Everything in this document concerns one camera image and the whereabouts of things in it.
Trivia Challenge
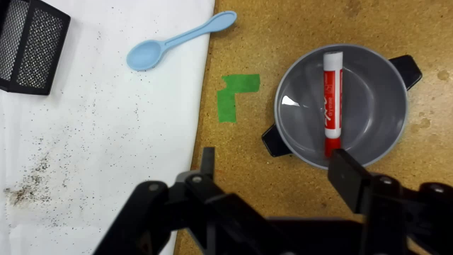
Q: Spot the white paper sheet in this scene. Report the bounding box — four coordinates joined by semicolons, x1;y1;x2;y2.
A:
0;0;217;255

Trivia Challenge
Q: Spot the black mesh box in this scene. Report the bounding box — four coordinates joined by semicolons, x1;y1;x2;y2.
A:
0;0;72;97

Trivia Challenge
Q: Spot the green tape mark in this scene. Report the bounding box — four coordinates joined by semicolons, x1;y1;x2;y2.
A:
215;73;262;125

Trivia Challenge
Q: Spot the red white marker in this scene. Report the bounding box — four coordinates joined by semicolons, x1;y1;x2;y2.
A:
321;51;345;161

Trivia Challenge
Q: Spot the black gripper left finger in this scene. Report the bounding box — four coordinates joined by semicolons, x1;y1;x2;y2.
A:
92;146;266;255

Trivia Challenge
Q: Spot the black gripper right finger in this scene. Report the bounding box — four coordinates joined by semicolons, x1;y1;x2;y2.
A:
327;148;453;255

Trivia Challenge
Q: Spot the grey pot with black handles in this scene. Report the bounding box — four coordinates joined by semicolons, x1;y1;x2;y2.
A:
260;43;423;170

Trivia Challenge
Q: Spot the light blue plastic spoon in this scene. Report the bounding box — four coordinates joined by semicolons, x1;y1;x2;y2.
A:
125;10;239;74

